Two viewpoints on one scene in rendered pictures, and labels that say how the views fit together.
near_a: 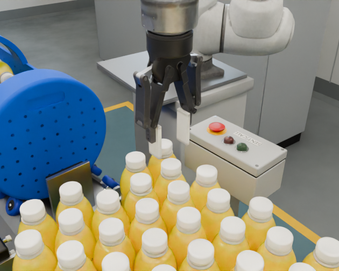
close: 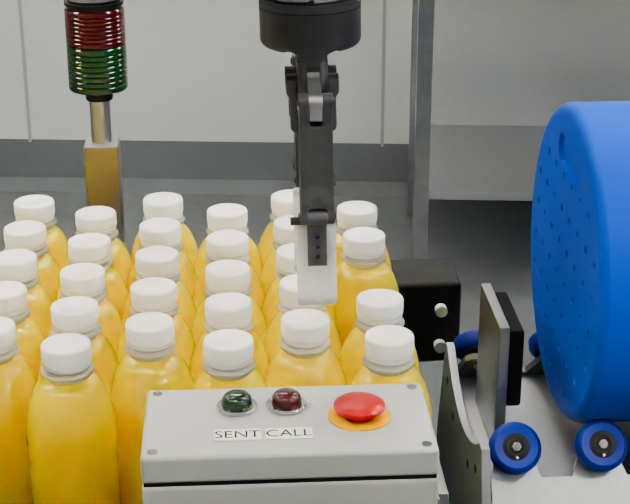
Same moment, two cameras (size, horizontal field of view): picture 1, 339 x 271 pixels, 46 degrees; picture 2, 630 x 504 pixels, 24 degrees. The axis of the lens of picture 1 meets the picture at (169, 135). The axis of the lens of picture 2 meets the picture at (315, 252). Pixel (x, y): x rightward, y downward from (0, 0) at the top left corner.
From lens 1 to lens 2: 1.53 m
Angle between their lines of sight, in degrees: 107
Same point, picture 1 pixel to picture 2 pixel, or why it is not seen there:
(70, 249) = (227, 210)
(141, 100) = not seen: hidden behind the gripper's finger
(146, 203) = (232, 268)
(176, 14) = not seen: outside the picture
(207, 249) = (71, 273)
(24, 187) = (538, 308)
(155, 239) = (151, 252)
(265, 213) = (46, 343)
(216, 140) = (315, 395)
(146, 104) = not seen: hidden behind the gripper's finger
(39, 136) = (557, 225)
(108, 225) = (231, 236)
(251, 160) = (182, 397)
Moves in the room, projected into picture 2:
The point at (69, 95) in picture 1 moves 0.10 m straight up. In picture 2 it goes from (583, 184) to (591, 67)
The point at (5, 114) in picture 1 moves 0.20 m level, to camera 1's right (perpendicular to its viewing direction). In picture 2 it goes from (549, 131) to (426, 188)
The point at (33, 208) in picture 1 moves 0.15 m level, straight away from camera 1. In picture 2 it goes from (349, 207) to (505, 220)
